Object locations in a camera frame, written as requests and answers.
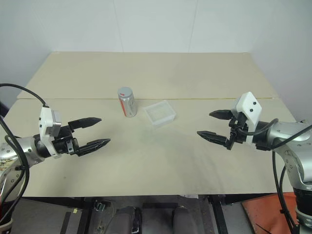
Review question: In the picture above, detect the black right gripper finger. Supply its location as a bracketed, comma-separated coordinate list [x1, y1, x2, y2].
[209, 109, 235, 120]
[196, 131, 230, 148]

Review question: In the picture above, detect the black table frame leg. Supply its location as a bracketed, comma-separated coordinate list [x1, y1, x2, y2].
[207, 195, 229, 234]
[59, 211, 72, 234]

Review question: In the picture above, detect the green circuit board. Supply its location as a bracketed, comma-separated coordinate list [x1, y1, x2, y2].
[93, 200, 106, 212]

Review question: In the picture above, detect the orange floor mat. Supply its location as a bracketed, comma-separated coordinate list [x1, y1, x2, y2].
[241, 191, 300, 234]

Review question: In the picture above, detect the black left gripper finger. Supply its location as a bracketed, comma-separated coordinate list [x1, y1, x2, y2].
[68, 117, 102, 130]
[76, 138, 112, 157]

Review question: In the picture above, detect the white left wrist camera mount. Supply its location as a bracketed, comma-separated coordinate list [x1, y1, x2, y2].
[38, 106, 62, 159]

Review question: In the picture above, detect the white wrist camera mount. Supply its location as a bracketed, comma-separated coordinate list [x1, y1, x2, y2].
[38, 106, 62, 159]
[230, 92, 262, 147]

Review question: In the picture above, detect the silver can with red stripe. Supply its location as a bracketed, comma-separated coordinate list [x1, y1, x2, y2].
[117, 86, 137, 118]

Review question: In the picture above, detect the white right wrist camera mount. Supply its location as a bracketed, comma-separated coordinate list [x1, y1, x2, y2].
[230, 92, 262, 147]

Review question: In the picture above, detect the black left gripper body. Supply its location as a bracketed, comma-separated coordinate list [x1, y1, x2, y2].
[53, 125, 80, 156]

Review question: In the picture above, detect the dark rounded robot foot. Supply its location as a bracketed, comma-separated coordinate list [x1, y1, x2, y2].
[171, 205, 198, 234]

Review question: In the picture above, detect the clear plastic rectangular container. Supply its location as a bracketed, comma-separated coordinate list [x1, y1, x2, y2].
[143, 99, 176, 126]

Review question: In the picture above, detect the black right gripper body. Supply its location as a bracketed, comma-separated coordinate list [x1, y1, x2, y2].
[225, 111, 252, 151]

